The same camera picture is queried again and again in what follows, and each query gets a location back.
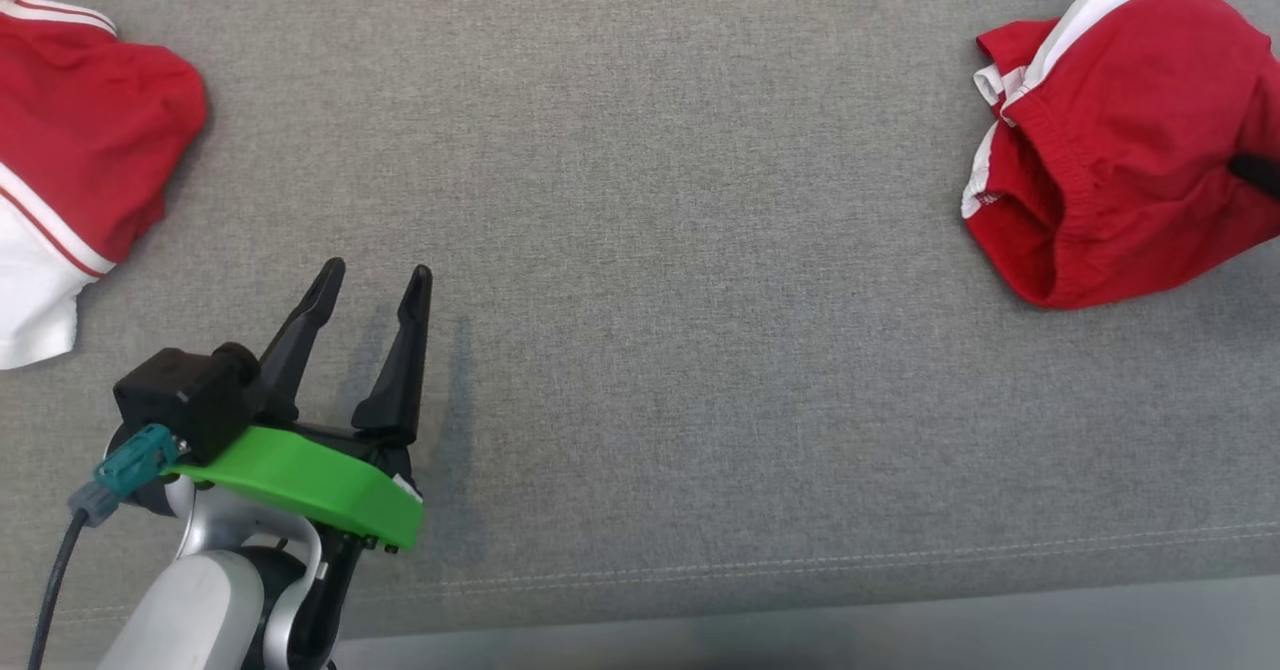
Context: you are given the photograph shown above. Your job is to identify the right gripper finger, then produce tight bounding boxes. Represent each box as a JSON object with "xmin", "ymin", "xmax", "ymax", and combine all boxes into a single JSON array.
[{"xmin": 1227, "ymin": 153, "xmax": 1280, "ymax": 201}]

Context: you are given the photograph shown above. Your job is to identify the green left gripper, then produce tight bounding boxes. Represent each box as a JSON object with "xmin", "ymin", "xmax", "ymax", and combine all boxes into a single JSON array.
[{"xmin": 163, "ymin": 256, "xmax": 435, "ymax": 554}]

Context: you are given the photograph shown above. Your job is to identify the red shorts with white stripes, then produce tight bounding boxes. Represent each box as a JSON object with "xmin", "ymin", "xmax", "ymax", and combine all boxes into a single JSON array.
[{"xmin": 960, "ymin": 0, "xmax": 1280, "ymax": 311}]

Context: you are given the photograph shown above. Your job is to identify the red white Bulls jersey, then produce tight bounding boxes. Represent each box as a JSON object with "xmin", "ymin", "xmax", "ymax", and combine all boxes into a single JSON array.
[{"xmin": 0, "ymin": 0, "xmax": 209, "ymax": 371}]

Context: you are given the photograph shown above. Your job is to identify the grey fabric sofa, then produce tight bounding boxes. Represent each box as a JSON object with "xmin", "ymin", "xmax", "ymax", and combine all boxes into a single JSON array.
[{"xmin": 0, "ymin": 0, "xmax": 1280, "ymax": 670}]

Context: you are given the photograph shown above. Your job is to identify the left camera cable teal plug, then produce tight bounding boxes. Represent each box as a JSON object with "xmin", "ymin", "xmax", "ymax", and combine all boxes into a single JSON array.
[{"xmin": 26, "ymin": 424, "xmax": 189, "ymax": 670}]

